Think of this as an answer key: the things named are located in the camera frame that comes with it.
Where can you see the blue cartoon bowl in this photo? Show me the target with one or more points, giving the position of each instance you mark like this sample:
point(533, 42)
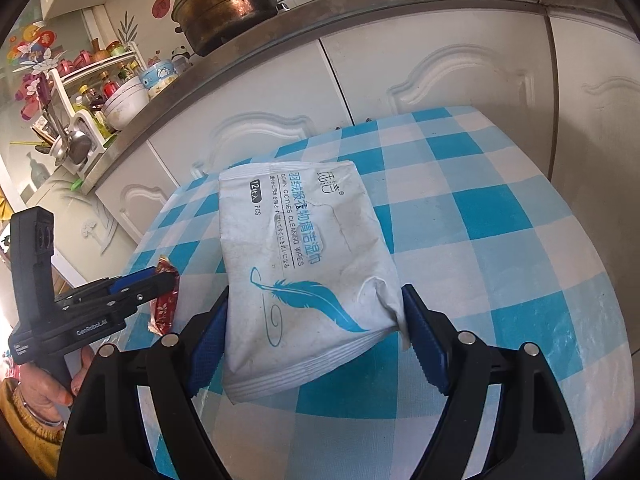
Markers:
point(160, 77)

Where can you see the red patterned snack wrapper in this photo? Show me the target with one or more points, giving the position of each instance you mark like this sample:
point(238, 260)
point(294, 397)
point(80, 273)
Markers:
point(165, 310)

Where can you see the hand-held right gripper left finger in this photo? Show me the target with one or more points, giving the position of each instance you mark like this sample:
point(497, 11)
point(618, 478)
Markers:
point(207, 345)

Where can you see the large tarnished steel pot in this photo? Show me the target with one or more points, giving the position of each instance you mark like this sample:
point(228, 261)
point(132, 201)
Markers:
point(230, 5)

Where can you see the metal ladle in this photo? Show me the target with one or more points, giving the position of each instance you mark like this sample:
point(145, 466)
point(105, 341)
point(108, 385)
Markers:
point(60, 152)
point(80, 145)

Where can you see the white dish rack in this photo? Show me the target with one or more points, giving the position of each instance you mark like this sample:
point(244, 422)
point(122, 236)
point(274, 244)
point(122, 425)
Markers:
point(80, 120)

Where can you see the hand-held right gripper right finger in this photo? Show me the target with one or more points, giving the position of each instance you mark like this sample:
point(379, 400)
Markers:
point(427, 345)

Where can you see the red round wall sticker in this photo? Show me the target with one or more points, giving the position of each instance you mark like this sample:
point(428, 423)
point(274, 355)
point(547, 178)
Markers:
point(161, 7)

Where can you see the panda figure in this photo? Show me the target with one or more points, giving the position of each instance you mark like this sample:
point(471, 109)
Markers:
point(181, 57)

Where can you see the steel edged kitchen countertop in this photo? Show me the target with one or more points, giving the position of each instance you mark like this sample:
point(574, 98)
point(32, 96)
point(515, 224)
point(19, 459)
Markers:
point(400, 2)

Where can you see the blue white checkered tablecloth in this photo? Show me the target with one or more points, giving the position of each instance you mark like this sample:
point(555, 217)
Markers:
point(500, 260)

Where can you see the person's left hand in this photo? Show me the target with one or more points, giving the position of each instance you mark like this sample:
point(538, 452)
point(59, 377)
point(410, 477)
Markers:
point(45, 390)

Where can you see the silver bangle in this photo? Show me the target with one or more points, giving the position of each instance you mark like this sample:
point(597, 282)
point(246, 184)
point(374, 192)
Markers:
point(37, 414)

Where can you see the stack of white bowls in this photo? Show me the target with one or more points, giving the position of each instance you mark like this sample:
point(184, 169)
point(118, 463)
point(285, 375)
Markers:
point(125, 102)

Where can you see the group of seasoning bottles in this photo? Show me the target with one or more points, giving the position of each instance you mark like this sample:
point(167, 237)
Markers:
point(95, 92)

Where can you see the colourful flower wall stickers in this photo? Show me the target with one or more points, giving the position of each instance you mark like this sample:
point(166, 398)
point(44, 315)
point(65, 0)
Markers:
point(32, 42)

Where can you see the white wipes packet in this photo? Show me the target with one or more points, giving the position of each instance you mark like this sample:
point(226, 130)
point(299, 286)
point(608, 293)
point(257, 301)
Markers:
point(300, 260)

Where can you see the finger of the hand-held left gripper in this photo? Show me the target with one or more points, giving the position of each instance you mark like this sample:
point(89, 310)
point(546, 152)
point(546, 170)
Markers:
point(132, 280)
point(140, 297)

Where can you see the cream cabinet door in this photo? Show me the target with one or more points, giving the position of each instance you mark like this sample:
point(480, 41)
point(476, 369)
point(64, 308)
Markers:
point(440, 70)
point(145, 200)
point(250, 125)
point(600, 110)

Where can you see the green plastic clip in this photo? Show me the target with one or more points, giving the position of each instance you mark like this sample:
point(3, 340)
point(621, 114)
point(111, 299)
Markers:
point(77, 184)

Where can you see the yellow sleeved left forearm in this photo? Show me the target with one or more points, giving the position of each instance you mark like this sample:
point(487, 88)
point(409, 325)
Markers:
point(25, 437)

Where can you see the cream flower relief cabinet panel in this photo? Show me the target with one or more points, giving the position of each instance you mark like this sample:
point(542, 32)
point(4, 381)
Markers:
point(80, 220)

